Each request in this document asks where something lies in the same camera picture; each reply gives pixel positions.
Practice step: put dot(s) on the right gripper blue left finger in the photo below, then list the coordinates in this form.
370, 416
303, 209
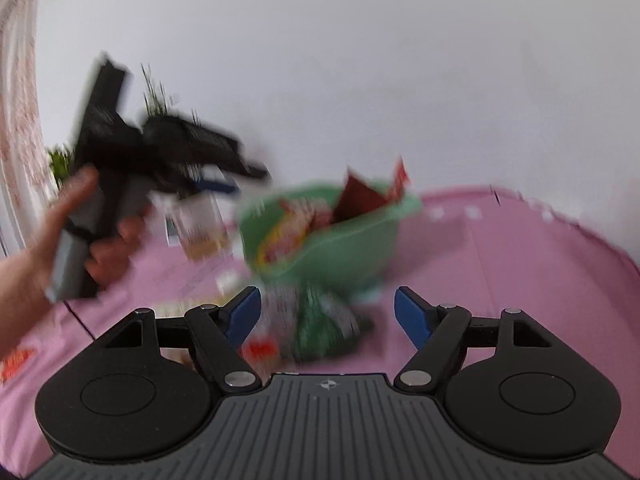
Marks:
217, 336

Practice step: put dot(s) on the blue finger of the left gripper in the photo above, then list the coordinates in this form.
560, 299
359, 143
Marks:
226, 187

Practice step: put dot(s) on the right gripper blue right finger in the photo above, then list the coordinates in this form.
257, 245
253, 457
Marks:
437, 333

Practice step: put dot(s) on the red white sweet bag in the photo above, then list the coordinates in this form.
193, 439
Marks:
300, 218

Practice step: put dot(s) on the green snack packet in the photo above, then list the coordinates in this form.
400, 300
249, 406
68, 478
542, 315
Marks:
325, 327

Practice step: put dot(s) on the dark red snack packet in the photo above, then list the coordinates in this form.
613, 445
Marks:
356, 199

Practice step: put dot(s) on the thin red stick packet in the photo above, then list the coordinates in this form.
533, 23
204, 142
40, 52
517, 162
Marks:
400, 179

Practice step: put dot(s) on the small red snack packet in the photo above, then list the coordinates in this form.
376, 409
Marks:
261, 349

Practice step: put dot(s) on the person left hand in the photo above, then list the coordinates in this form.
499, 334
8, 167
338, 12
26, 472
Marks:
26, 275

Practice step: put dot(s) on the leafy plant in glass vase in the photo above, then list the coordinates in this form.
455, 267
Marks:
60, 159

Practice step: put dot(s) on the green plastic bowl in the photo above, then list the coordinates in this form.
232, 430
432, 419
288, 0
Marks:
341, 259

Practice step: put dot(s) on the pink tablecloth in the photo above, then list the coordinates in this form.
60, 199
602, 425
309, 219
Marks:
486, 250

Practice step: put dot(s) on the red packet at edge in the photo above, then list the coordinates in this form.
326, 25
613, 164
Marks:
14, 362

